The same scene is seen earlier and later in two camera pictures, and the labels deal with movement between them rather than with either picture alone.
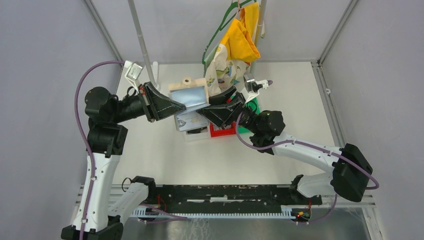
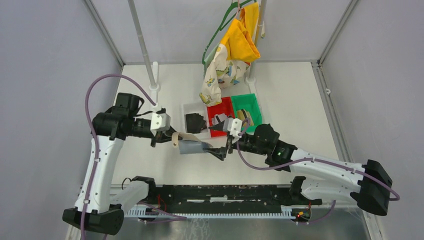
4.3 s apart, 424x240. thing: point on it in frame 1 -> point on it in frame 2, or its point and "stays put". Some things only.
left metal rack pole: [131, 5] stays put
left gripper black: [156, 105] -> [161, 137]
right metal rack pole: [262, 13] stays put
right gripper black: [224, 115] -> [220, 153]
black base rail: [230, 198] stays put
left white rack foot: [155, 70] stays put
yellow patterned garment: [230, 62] stays put
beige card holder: [194, 95] -> [187, 143]
